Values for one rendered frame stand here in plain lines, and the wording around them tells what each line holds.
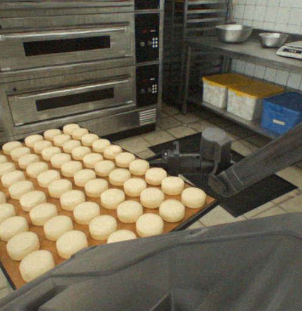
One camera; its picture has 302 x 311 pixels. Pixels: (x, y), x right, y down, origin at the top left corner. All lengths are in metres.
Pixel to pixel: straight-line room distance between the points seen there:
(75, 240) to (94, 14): 2.26
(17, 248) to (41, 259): 0.05
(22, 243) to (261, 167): 0.46
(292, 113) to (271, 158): 2.18
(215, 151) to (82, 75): 2.07
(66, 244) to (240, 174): 0.38
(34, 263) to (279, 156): 0.45
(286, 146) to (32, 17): 2.18
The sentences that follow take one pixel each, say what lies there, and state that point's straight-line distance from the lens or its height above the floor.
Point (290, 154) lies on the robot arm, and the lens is 0.57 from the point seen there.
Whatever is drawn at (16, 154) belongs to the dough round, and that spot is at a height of 1.01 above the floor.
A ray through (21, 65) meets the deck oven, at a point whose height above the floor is 0.87.
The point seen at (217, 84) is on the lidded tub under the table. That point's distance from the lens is 3.30.
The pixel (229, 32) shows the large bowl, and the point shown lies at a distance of 3.23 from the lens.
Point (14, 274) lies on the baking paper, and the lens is 0.54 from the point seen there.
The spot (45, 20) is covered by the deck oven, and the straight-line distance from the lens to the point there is 2.51.
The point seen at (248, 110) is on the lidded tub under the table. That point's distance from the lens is 3.07.
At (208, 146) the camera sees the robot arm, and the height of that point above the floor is 1.08.
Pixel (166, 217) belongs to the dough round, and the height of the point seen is 1.02.
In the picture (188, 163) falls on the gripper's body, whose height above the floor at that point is 1.02.
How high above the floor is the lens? 1.40
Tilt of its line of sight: 31 degrees down
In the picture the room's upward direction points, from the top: straight up
